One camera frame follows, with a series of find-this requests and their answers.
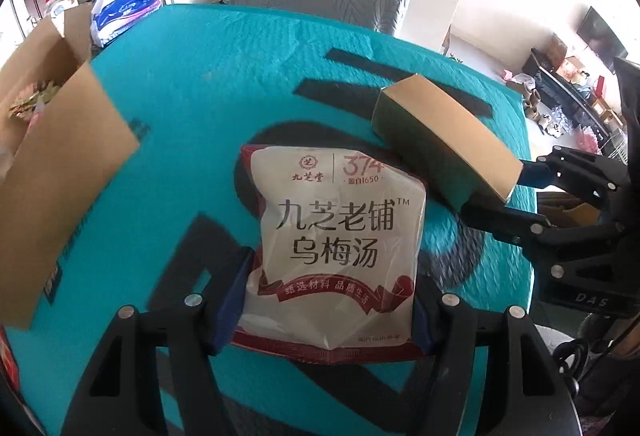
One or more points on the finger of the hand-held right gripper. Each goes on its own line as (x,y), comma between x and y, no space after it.
(532,174)
(500,216)

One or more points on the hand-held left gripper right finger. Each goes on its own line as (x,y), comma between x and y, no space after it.
(421,331)

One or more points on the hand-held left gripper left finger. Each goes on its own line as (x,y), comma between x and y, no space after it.
(232,301)

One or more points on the small tan carton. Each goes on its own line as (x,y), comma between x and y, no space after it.
(440,141)

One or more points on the white pouch with red trim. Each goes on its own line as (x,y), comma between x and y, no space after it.
(340,246)

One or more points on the cardboard box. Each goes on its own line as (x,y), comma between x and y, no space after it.
(65,176)

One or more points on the nut snack packet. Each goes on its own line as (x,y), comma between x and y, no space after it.
(35,96)

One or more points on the flat cardboard sheet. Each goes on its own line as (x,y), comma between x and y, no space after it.
(580,213)

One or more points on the brown boots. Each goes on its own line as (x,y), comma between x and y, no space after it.
(534,104)

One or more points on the black television stand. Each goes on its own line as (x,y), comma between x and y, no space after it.
(565,86)

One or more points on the black television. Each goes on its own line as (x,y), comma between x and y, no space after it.
(602,34)

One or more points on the teal foam mat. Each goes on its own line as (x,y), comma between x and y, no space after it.
(200,91)

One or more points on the small red sachet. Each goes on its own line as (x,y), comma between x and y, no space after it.
(7,361)

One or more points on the blue white tissue pack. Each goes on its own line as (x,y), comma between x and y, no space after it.
(125,14)

